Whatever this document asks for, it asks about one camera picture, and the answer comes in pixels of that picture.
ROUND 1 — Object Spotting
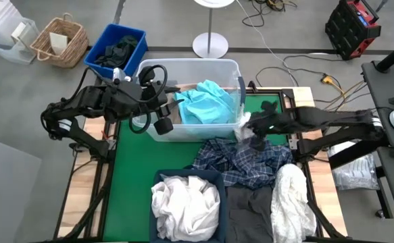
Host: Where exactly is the cardboard piece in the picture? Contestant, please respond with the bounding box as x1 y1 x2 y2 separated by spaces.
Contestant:
10 22 28 43

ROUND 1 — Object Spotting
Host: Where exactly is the large clear plastic bin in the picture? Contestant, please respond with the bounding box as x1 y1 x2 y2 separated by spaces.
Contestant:
131 58 247 143

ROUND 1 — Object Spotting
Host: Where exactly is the red and black toolbox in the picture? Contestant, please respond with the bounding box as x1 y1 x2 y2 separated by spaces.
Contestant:
324 0 383 61

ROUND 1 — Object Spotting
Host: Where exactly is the blue plastic bin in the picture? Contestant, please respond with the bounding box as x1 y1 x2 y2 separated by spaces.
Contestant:
83 22 149 81

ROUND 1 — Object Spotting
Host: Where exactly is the small clear plastic bin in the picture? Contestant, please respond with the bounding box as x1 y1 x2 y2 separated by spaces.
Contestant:
0 16 41 65

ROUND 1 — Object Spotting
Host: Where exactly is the clear plastic bag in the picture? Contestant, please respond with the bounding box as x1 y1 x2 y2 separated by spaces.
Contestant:
327 140 380 192

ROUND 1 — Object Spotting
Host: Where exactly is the dark grey garment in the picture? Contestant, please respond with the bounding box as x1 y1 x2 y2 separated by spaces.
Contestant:
225 184 276 243

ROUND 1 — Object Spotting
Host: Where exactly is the wicker basket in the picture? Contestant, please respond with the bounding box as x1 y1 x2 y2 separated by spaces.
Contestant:
30 12 90 70

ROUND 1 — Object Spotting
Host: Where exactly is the cream paper sheet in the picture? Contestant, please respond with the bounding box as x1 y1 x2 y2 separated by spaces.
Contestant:
49 32 69 57

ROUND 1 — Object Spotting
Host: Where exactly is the teal garment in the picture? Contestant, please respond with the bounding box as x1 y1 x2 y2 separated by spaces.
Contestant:
174 79 239 126

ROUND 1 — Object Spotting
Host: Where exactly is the crumpled white garment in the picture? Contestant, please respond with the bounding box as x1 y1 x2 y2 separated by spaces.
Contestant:
151 174 222 242

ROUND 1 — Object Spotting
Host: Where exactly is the dark green garment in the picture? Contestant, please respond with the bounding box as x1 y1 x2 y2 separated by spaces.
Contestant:
94 34 139 69

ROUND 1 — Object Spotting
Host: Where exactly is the small white lace garment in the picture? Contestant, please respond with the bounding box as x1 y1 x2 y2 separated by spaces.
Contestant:
233 103 253 142

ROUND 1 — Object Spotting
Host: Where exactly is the tangled black floor cable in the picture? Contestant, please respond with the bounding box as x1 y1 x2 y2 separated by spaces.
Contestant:
242 0 298 28

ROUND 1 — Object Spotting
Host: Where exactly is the black equipment cart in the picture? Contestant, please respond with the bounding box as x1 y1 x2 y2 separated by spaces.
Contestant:
361 60 394 234

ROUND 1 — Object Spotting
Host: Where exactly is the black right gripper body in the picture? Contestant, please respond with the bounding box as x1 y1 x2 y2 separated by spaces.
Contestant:
247 111 285 138

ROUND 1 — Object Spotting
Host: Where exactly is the navy and white fabric bin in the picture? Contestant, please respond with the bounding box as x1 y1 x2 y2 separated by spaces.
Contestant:
148 167 228 243

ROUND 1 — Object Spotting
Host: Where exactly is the long white textured garment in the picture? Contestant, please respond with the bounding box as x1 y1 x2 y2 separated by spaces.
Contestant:
270 163 318 243

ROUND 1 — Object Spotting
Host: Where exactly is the green table mat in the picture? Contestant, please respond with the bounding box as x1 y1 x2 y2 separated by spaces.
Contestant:
102 93 297 242

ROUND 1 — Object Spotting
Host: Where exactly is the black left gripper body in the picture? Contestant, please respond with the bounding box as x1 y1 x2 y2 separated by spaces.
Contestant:
141 82 170 119

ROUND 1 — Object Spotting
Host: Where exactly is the grey board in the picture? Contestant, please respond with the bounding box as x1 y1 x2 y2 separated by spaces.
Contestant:
0 134 43 243

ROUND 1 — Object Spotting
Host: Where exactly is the blue plaid shirt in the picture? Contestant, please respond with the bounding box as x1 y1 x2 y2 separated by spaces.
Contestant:
192 136 295 190

